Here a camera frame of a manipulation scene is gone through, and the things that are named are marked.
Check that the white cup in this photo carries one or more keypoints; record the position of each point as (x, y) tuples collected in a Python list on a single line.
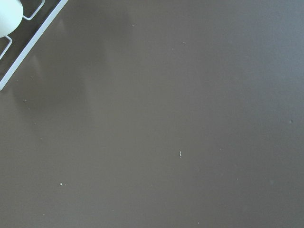
[(11, 14)]

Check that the white wire cup rack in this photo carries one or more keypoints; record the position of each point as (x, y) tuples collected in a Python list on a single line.
[(14, 47)]

